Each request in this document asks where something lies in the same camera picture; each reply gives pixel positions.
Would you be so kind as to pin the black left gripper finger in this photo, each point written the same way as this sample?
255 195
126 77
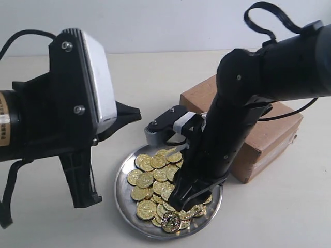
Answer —
125 115

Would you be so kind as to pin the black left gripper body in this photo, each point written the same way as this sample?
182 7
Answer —
60 117

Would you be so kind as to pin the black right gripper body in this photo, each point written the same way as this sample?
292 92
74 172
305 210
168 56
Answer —
213 148

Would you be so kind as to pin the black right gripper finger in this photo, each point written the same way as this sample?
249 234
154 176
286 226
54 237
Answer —
199 191
180 196

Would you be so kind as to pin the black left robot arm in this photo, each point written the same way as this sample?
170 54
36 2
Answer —
12 130

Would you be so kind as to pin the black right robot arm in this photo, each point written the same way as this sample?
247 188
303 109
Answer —
247 83

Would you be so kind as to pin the brown cardboard coin box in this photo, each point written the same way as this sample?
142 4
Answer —
265 143

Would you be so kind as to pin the gold coin front of pile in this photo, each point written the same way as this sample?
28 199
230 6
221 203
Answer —
170 222

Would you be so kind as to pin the gold coin left front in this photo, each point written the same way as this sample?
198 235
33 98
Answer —
146 210

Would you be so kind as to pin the gold coin back left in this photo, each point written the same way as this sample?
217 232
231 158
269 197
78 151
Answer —
143 162

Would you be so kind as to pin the gold coin left edge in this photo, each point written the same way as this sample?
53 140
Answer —
132 176

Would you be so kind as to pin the round silver metal plate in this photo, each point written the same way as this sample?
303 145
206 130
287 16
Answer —
157 186

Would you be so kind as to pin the left wrist camera grey housing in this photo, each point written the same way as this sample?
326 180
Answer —
101 82

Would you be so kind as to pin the wrist camera grey housing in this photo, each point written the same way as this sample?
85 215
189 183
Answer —
101 82
172 128

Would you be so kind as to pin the right wrist camera grey housing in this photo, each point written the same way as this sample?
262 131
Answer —
172 128

